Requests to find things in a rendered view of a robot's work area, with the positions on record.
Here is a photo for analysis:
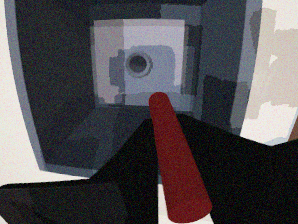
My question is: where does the dark red peg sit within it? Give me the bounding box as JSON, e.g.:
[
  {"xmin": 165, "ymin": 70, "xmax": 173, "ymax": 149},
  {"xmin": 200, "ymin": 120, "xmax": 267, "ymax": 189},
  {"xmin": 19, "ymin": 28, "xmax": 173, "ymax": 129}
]
[{"xmin": 149, "ymin": 92, "xmax": 213, "ymax": 224}]

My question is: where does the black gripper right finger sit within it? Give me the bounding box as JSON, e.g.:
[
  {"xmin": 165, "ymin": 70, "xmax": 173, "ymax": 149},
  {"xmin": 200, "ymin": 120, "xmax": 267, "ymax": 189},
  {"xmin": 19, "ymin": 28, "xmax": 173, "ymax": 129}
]
[{"xmin": 176, "ymin": 113, "xmax": 298, "ymax": 224}]

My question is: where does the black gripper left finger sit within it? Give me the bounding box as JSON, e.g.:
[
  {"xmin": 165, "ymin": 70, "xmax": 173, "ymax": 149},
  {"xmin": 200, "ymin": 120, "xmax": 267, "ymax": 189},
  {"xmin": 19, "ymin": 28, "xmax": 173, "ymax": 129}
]
[{"xmin": 0, "ymin": 119, "xmax": 158, "ymax": 224}]

